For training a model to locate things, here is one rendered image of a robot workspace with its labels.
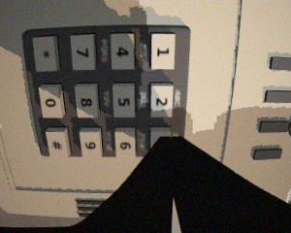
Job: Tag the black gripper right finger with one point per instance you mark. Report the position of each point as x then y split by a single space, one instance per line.
212 198

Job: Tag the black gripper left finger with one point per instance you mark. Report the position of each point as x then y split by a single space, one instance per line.
142 204

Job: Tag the black phone keypad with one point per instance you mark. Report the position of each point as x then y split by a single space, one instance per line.
106 90

